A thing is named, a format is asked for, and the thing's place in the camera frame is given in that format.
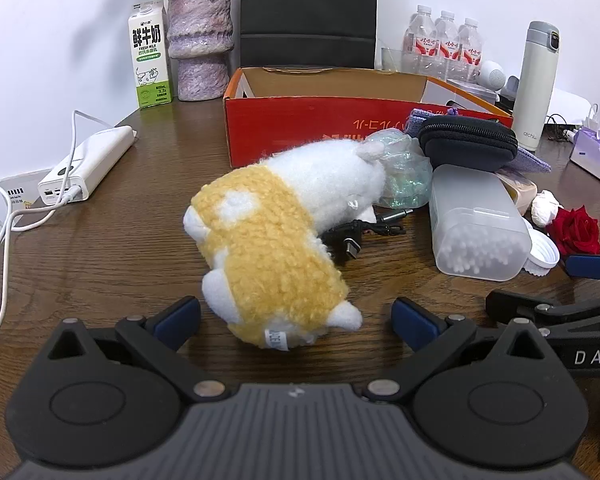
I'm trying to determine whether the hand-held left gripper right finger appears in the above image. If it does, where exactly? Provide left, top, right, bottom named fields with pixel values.
left=362, top=296, right=548, bottom=402

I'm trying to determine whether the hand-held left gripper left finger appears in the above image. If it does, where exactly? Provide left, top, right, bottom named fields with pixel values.
left=46, top=296, right=231, bottom=402

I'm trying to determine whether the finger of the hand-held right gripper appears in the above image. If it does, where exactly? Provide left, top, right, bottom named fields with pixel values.
left=564, top=253, right=600, bottom=281
left=485, top=290, right=600, bottom=334

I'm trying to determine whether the red rose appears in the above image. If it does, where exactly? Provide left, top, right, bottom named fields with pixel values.
left=546, top=205, right=600, bottom=257

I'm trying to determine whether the white ribbed lid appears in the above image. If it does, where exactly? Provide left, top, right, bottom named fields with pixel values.
left=521, top=220, right=561, bottom=277

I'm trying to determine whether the white tissue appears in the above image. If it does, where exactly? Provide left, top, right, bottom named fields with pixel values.
left=531, top=190, right=561, bottom=227

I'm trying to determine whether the dark braided charging cable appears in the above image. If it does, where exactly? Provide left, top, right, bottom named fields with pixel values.
left=321, top=208, right=408, bottom=263

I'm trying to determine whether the yellow and white plush toy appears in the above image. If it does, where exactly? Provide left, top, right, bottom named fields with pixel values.
left=182, top=140, right=388, bottom=350

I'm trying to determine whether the frosted cotton swab box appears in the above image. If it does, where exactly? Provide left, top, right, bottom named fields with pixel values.
left=428, top=164, right=532, bottom=282

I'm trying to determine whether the purple cloth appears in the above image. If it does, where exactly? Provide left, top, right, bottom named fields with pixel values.
left=405, top=106, right=552, bottom=173

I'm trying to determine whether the iridescent bubble wrap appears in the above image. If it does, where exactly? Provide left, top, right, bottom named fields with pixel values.
left=365, top=128, right=433, bottom=209

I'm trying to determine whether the black zip pouch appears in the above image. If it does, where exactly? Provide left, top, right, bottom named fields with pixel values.
left=418, top=115, right=518, bottom=172

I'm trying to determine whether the red cardboard box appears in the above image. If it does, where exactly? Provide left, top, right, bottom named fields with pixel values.
left=223, top=66, right=515, bottom=170

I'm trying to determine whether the purple tissue pack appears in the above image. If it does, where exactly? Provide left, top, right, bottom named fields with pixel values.
left=569, top=102, right=600, bottom=183

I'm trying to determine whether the white device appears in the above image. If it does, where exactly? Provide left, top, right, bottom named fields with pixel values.
left=550, top=87, right=598, bottom=126

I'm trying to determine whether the white power bank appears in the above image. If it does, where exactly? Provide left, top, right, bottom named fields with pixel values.
left=37, top=125, right=135, bottom=206

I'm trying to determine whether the white thermos bottle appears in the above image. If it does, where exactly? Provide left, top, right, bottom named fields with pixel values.
left=511, top=21, right=561, bottom=152

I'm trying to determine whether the white card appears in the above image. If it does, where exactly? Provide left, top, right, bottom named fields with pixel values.
left=0, top=167, right=56, bottom=211

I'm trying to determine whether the clear plastic container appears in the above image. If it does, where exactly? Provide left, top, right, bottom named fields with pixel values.
left=447, top=79, right=501, bottom=103

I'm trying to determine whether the white round speaker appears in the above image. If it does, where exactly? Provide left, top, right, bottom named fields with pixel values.
left=479, top=60, right=507, bottom=90

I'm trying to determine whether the clear water bottle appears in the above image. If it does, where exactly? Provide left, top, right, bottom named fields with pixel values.
left=432, top=10, right=461, bottom=81
left=457, top=17, right=482, bottom=83
left=402, top=4, right=436, bottom=76

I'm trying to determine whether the clear glass cup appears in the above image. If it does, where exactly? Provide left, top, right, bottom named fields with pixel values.
left=380, top=47, right=406, bottom=72

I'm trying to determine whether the white and green milk carton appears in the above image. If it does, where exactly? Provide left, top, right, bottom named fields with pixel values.
left=127, top=0, right=172, bottom=110

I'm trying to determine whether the purple stone vase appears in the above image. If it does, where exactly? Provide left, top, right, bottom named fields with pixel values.
left=166, top=0, right=236, bottom=102

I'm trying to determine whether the black chair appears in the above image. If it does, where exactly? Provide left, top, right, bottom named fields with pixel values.
left=239, top=0, right=379, bottom=71

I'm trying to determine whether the thin black cable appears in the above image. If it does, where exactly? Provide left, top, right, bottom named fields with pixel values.
left=545, top=114, right=581, bottom=143

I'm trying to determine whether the white charging cable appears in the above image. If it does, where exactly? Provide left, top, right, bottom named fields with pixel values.
left=0, top=109, right=137, bottom=348

